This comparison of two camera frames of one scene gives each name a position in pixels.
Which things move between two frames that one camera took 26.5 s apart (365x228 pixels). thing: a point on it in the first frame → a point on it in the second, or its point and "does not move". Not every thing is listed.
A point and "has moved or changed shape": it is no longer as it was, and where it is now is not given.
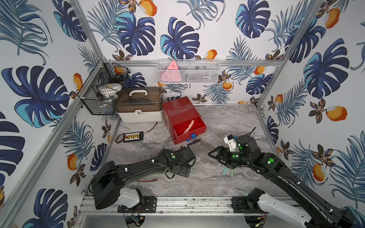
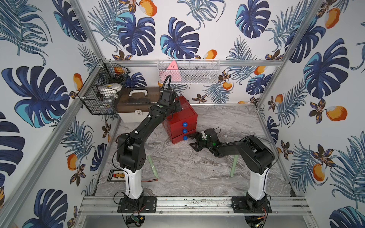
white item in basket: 110,90 does not move
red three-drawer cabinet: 182,120 has moved or changed shape
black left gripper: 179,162 → 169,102
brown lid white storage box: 139,104 does not move
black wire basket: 101,92 does not move
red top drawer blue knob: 197,127 has moved or changed shape
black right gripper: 225,160 → 198,136
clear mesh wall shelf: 188,71 does not move
